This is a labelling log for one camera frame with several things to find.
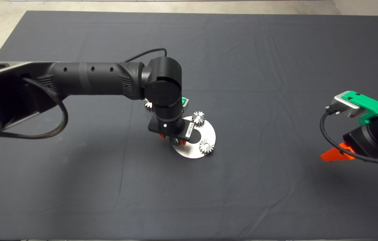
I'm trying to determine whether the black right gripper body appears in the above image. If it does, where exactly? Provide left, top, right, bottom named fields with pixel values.
left=343, top=112, right=378, bottom=159

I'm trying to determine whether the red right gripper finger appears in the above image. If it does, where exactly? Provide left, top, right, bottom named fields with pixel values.
left=320, top=142, right=356, bottom=162

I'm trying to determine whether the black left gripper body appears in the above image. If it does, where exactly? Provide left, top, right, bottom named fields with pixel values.
left=147, top=115, right=195, bottom=141

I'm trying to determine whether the round metal plate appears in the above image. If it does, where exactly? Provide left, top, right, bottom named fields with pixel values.
left=172, top=116, right=216, bottom=159

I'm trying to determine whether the dark grey table cloth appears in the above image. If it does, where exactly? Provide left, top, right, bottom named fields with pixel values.
left=0, top=11, right=378, bottom=240

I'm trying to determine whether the thin black right camera cable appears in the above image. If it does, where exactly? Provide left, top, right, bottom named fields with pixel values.
left=320, top=108, right=378, bottom=167

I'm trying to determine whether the green right camera mount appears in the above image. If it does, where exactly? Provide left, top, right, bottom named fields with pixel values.
left=341, top=90, right=378, bottom=125

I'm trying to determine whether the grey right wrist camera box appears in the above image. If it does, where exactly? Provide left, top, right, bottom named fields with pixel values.
left=325, top=91, right=364, bottom=118

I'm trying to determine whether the braided black left arm cable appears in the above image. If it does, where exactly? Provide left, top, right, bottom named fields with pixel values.
left=0, top=77, right=69, bottom=140

